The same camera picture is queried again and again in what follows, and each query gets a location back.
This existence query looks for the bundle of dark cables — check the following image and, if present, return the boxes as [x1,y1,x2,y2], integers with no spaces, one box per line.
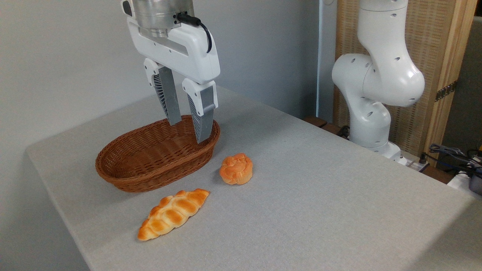
[429,143,482,172]

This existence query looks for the long braided bread loaf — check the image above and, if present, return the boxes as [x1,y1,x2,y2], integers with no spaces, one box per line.
[137,188,210,241]

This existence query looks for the brown wicker basket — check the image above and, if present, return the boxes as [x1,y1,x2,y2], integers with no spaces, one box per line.
[95,115,221,193]

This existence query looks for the wooden rattan folding screen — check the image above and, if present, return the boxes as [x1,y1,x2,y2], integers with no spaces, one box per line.
[333,0,479,167]

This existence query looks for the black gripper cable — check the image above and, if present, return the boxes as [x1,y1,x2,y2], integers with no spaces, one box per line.
[177,12,213,53]

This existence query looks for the brass screen hinge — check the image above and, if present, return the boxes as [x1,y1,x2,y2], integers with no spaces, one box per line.
[435,80,458,102]

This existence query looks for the white vertical wall trim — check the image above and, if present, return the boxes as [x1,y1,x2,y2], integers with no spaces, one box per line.
[317,0,325,122]

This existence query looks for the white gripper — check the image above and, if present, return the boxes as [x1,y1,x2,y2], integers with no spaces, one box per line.
[126,17,221,144]

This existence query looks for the round knotted bread roll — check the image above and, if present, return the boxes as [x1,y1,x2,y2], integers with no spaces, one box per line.
[219,152,253,186]

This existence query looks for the brown wooden base plank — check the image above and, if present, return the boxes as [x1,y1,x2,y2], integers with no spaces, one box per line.
[303,116,351,140]

